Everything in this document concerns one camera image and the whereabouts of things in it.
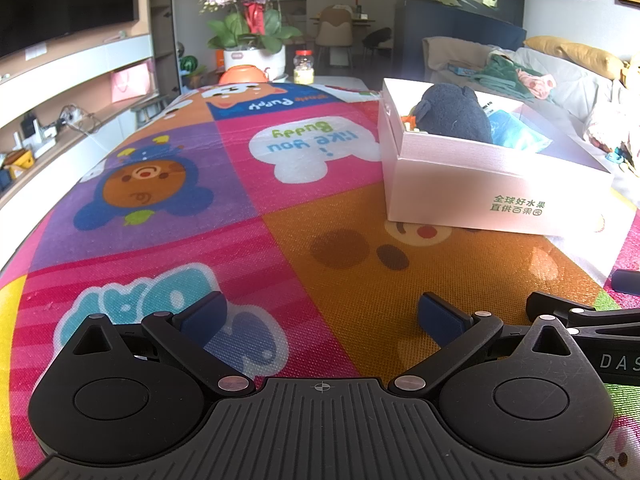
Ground green clothing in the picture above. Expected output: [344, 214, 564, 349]
[474, 53, 534, 100]

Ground blue tissue packet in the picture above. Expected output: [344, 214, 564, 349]
[487, 109, 554, 154]

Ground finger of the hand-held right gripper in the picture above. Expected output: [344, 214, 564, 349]
[612, 269, 640, 294]
[527, 291, 640, 334]

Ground white cardboard box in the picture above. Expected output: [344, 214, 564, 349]
[377, 78, 615, 237]

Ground potted pink orchid plant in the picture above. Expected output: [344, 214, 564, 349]
[199, 0, 301, 79]

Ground white desktop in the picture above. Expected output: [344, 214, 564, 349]
[269, 74, 382, 94]

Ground pink paper bag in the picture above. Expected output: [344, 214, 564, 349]
[110, 62, 154, 104]

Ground white power strip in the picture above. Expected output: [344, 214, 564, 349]
[54, 104, 96, 134]

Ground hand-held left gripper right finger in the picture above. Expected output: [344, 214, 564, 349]
[390, 292, 577, 396]

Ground dark fish tank cabinet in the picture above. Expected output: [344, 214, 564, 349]
[394, 0, 527, 84]

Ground white tv cabinet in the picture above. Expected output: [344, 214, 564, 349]
[0, 35, 181, 211]

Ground wooden stool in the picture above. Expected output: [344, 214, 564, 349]
[132, 97, 169, 126]

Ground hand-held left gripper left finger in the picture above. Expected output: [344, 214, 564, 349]
[66, 290, 255, 396]

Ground orange round toy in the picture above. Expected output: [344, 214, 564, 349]
[219, 63, 269, 85]

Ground black chair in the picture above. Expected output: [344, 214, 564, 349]
[362, 27, 394, 61]

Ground yellow pillow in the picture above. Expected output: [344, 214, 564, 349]
[523, 35, 626, 80]

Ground black television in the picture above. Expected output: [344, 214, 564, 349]
[0, 0, 140, 59]

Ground beige dining chair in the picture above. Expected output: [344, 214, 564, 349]
[314, 4, 354, 66]

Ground clear jar with yellow contents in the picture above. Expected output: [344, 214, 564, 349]
[293, 49, 316, 85]

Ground pink cloth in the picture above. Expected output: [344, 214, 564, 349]
[517, 69, 556, 100]

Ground grey sofa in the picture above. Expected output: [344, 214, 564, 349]
[422, 35, 640, 177]

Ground black plush toy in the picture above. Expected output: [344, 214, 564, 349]
[410, 83, 494, 145]

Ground colourful cartoon printed mat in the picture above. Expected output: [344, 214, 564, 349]
[0, 82, 640, 480]

